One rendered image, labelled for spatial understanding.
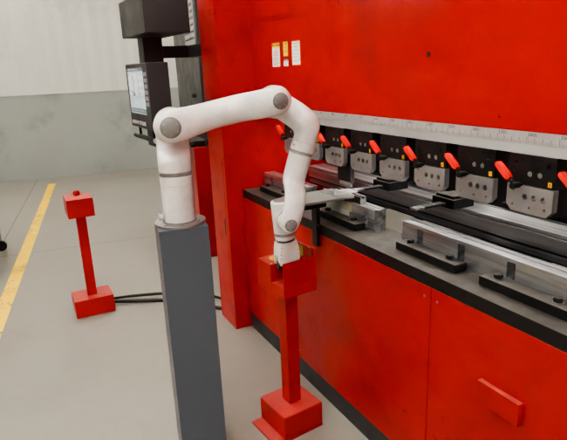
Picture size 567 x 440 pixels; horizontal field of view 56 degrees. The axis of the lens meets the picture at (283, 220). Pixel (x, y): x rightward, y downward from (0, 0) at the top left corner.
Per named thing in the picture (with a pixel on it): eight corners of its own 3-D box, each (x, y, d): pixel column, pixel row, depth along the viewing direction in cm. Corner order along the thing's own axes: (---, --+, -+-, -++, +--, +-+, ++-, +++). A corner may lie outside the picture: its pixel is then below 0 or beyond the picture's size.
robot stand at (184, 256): (184, 465, 216) (159, 232, 189) (178, 438, 233) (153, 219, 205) (228, 454, 222) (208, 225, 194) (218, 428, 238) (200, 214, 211)
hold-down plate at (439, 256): (395, 249, 199) (395, 241, 198) (406, 246, 201) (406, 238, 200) (454, 274, 173) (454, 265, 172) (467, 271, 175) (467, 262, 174)
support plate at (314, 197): (281, 198, 234) (281, 195, 233) (331, 190, 245) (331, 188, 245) (301, 207, 218) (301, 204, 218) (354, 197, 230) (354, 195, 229)
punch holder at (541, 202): (505, 208, 155) (509, 152, 151) (525, 203, 159) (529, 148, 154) (550, 219, 142) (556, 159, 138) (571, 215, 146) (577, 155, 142)
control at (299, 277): (258, 284, 226) (256, 244, 221) (289, 275, 235) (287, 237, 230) (284, 299, 210) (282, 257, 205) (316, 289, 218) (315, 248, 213)
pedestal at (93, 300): (73, 307, 368) (54, 191, 345) (110, 299, 379) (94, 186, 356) (77, 319, 351) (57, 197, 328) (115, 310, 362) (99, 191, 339)
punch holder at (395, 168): (379, 175, 207) (379, 134, 202) (396, 173, 210) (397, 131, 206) (404, 182, 194) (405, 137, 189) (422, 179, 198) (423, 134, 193)
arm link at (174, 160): (158, 178, 188) (151, 110, 181) (159, 169, 205) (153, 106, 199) (193, 175, 190) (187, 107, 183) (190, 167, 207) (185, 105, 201)
